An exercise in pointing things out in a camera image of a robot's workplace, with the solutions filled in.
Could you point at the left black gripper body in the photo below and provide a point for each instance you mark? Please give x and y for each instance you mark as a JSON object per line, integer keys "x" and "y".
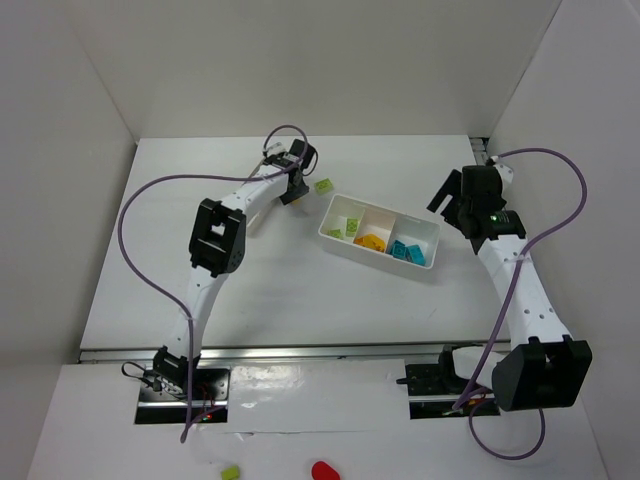
{"x": 295, "y": 189}

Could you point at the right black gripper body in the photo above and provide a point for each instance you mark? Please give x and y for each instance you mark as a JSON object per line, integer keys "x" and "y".
{"x": 451, "y": 201}

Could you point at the white divided tray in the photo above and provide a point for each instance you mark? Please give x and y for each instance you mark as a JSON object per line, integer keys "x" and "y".
{"x": 388, "y": 225}
{"x": 255, "y": 220}

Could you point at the teal lego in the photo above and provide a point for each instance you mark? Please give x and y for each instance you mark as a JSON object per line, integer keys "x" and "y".
{"x": 414, "y": 255}
{"x": 398, "y": 250}

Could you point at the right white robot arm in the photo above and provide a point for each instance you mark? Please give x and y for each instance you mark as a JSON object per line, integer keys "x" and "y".
{"x": 545, "y": 366}

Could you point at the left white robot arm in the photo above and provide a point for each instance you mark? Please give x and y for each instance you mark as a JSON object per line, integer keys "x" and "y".
{"x": 217, "y": 248}

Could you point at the red piece outside front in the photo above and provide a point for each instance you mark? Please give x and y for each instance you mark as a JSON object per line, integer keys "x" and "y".
{"x": 321, "y": 470}

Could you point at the green lego outside front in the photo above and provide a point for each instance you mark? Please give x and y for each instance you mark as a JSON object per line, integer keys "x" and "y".
{"x": 230, "y": 473}

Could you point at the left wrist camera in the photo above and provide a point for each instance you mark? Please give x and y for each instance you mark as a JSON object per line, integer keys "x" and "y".
{"x": 275, "y": 149}

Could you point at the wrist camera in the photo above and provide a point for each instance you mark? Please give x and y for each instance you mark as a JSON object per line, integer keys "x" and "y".
{"x": 506, "y": 173}
{"x": 275, "y": 149}

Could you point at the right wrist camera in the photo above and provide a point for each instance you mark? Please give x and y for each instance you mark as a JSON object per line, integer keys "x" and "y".
{"x": 506, "y": 173}

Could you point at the aluminium right rail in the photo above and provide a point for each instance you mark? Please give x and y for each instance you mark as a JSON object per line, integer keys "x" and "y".
{"x": 499, "y": 240}

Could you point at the aluminium rail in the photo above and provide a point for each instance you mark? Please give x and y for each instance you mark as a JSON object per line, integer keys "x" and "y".
{"x": 499, "y": 240}
{"x": 279, "y": 353}

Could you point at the aluminium front rail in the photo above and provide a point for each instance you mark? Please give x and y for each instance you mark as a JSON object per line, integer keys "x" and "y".
{"x": 279, "y": 353}

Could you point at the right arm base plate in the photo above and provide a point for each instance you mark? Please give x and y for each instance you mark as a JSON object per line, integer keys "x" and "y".
{"x": 433, "y": 388}

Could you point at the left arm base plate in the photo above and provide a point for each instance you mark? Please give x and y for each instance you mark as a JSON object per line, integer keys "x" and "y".
{"x": 160, "y": 404}

